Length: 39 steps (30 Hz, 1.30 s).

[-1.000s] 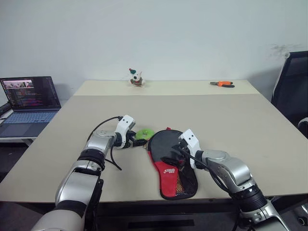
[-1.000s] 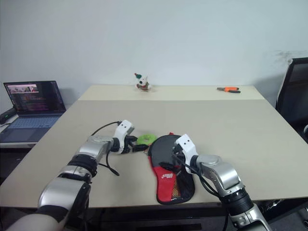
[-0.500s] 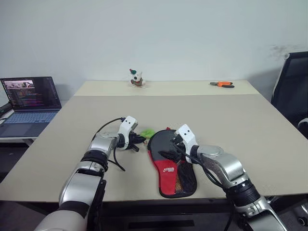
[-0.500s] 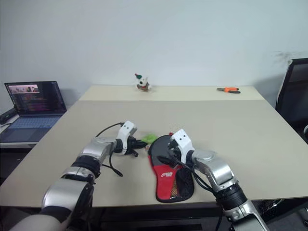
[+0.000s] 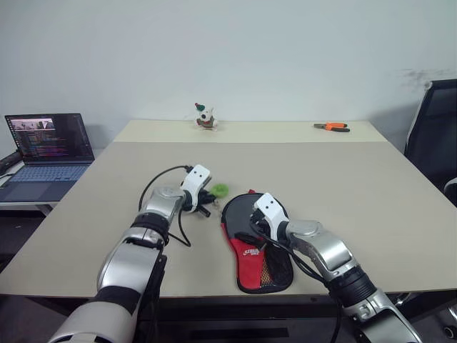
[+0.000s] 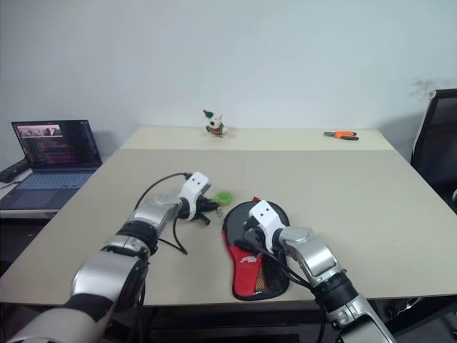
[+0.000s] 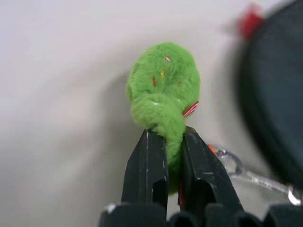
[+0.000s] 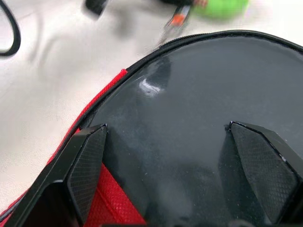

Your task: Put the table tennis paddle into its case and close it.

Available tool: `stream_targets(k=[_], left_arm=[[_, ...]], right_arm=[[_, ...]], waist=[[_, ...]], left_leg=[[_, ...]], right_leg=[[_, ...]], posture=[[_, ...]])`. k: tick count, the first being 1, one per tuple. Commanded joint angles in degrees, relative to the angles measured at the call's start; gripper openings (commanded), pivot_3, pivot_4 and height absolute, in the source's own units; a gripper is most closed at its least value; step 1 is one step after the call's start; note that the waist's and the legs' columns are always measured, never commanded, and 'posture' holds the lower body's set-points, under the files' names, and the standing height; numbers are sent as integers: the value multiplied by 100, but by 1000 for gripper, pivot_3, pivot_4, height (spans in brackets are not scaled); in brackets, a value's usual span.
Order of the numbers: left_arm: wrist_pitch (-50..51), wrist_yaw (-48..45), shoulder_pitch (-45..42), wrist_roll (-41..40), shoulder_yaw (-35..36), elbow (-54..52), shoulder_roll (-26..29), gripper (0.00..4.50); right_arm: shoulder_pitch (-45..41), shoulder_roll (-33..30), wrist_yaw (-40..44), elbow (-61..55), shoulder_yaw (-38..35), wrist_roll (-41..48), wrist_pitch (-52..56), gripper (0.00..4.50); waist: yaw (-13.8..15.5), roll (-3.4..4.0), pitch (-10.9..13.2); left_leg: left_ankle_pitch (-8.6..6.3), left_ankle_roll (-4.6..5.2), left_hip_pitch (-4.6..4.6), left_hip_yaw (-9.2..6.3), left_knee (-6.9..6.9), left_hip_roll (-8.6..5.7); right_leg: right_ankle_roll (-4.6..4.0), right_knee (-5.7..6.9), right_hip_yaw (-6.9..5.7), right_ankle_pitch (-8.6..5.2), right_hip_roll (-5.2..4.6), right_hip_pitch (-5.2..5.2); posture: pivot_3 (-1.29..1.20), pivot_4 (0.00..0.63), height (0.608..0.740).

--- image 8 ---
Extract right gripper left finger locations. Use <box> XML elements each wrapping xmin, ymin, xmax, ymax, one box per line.
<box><xmin>3</xmin><ymin>123</ymin><xmax>109</xmax><ymax>227</ymax></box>

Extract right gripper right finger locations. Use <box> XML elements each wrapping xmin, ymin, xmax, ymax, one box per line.
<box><xmin>229</xmin><ymin>121</ymin><xmax>303</xmax><ymax>227</ymax></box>

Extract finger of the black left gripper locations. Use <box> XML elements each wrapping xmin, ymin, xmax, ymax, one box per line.
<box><xmin>83</xmin><ymin>0</ymin><xmax>113</xmax><ymax>16</ymax></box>

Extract black red-trimmed zipper case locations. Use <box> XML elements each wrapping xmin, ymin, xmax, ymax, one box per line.
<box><xmin>0</xmin><ymin>30</ymin><xmax>303</xmax><ymax>227</ymax></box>

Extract orange and grey tool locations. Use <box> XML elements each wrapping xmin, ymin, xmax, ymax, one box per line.
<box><xmin>158</xmin><ymin>6</ymin><xmax>191</xmax><ymax>47</ymax></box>

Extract bright green object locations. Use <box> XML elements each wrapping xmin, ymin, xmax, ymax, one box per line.
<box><xmin>192</xmin><ymin>0</ymin><xmax>250</xmax><ymax>22</ymax></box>

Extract black strap cord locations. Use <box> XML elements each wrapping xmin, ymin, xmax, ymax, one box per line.
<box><xmin>0</xmin><ymin>0</ymin><xmax>22</xmax><ymax>57</ymax></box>

